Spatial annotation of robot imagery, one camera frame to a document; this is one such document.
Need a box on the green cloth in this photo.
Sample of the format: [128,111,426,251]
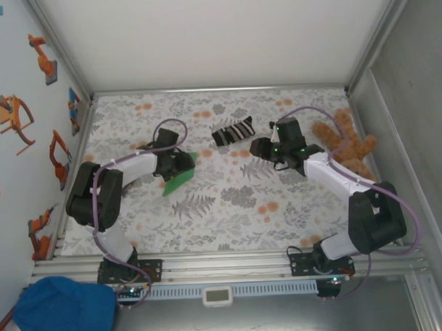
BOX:
[160,151,200,198]

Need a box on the black white striped sock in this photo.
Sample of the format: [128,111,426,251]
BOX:
[211,115,257,147]

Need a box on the floral patterned tablecloth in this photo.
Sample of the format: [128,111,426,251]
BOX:
[54,85,395,258]

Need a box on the brown plush toy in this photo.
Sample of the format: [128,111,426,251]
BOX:
[311,107,379,185]

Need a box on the blue orange machine sticker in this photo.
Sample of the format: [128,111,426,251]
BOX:
[67,86,83,136]

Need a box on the green circuit board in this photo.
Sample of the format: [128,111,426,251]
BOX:
[117,284,147,299]
[317,276,348,298]

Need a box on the white digital timer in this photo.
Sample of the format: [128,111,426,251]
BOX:
[201,285,234,308]

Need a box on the blue baseball cap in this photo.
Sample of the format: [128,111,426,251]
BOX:
[11,273,120,331]

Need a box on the orange claw gripper sticker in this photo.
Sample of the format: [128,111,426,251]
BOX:
[0,94,37,157]

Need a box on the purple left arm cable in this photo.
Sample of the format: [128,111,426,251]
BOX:
[88,117,196,312]

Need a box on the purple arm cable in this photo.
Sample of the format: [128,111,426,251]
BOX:
[279,102,422,304]
[88,117,196,312]

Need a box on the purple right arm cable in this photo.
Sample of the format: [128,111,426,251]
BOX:
[279,102,422,304]

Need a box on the thin aluminium frame rail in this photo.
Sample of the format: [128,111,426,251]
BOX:
[91,82,350,99]

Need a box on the aluminium side frame rail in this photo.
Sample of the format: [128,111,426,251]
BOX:
[46,99,102,260]
[345,88,403,248]

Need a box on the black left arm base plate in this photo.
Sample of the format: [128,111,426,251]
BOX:
[97,258,164,285]

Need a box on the wide aluminium frame rail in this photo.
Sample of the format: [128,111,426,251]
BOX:
[30,242,429,289]

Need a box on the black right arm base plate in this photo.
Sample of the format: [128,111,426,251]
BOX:
[289,250,355,279]

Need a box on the slotted white cable duct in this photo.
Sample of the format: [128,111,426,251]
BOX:
[143,280,319,301]

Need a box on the aluminium frame post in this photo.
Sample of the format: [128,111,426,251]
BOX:
[341,0,422,94]
[22,0,96,104]

